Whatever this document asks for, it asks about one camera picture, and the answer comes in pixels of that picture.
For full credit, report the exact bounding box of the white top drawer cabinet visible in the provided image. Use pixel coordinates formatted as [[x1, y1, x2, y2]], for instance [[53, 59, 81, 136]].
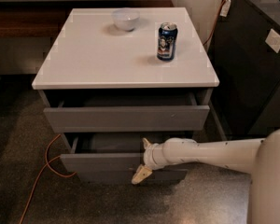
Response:
[[32, 7, 220, 185]]

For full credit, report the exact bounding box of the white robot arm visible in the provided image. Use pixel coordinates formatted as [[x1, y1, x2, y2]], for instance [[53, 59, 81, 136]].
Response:
[[132, 129, 280, 224]]

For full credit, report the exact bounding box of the dark wooden bench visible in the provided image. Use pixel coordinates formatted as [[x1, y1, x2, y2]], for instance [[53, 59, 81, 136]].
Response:
[[0, 0, 174, 37]]

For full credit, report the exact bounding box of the white bowl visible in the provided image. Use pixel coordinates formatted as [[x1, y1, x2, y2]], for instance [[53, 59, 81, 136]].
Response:
[[112, 7, 140, 31]]

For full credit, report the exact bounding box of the blue soda can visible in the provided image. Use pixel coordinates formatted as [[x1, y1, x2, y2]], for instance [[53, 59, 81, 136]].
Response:
[[157, 22, 178, 61]]

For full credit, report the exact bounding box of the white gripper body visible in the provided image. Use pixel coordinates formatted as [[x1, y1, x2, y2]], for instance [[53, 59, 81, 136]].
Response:
[[144, 144, 171, 170]]

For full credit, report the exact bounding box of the orange floor cable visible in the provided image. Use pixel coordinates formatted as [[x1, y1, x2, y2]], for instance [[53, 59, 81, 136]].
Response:
[[18, 133, 77, 224]]

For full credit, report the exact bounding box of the grey top drawer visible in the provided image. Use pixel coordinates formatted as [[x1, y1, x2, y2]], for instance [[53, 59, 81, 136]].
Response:
[[44, 105, 210, 133]]

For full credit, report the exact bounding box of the grey drawer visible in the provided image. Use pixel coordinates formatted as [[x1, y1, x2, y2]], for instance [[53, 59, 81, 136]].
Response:
[[77, 169, 188, 185], [61, 132, 191, 173], [44, 105, 210, 133]]

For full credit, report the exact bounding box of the dark grey bin cabinet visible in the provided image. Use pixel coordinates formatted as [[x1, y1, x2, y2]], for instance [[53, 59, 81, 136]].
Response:
[[208, 0, 280, 137]]

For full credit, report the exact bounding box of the white label on bin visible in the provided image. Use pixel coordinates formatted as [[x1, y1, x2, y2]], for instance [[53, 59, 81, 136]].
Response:
[[265, 29, 280, 53]]

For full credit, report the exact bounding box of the grey bottom drawer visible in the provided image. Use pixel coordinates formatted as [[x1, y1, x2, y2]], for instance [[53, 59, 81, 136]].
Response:
[[77, 169, 188, 185]]

